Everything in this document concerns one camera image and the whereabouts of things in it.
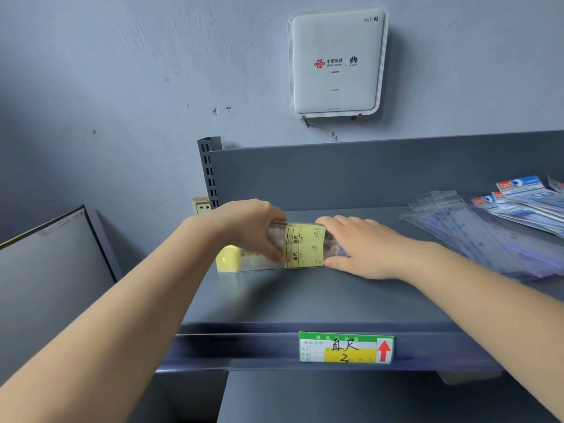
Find person's right hand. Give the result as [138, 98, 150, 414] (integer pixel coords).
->
[315, 214, 426, 281]

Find green yellow shelf price label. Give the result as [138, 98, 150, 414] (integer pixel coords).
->
[298, 331, 396, 365]

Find grey shelf back panel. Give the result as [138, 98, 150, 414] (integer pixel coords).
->
[210, 130, 564, 213]

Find person's left forearm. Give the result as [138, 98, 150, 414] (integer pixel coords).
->
[0, 209, 232, 423]

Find person's left hand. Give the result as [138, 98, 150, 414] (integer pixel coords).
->
[214, 199, 288, 266]

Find white wall router box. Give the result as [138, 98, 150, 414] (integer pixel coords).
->
[287, 7, 390, 119]

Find person's right forearm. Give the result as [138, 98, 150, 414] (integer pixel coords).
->
[403, 241, 564, 423]

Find thin router cable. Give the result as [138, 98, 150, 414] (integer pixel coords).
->
[301, 116, 339, 142]

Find clear purple ruler packets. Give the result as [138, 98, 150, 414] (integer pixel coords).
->
[403, 190, 564, 280]

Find pile of blue set-square packets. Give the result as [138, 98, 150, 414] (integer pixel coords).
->
[470, 174, 564, 241]

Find grey slotted shelf post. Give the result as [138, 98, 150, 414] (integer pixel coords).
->
[197, 137, 223, 210]

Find grey leaning board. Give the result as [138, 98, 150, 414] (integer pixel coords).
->
[0, 205, 123, 388]

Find yellow-label ruler packets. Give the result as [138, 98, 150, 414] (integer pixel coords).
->
[216, 220, 349, 274]

